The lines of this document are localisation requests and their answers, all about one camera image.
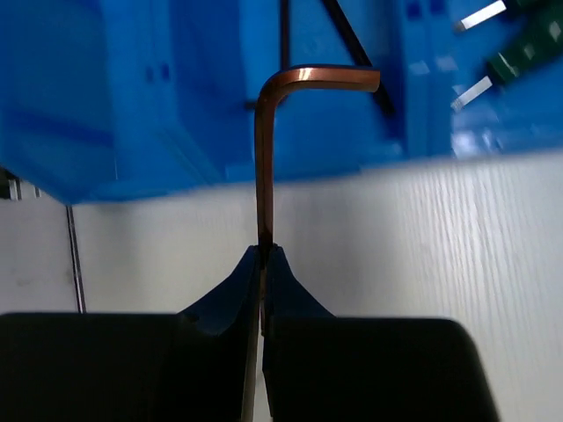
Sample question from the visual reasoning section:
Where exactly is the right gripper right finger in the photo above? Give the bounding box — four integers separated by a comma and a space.
262, 246, 500, 421

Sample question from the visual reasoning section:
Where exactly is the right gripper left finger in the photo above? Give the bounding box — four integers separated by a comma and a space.
1, 247, 260, 421

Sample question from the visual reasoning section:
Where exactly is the blue plastic compartment bin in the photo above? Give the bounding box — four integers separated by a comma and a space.
1, 1, 562, 204

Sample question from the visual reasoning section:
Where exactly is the teal handled small screwdriver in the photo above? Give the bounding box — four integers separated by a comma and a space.
451, 1, 562, 112

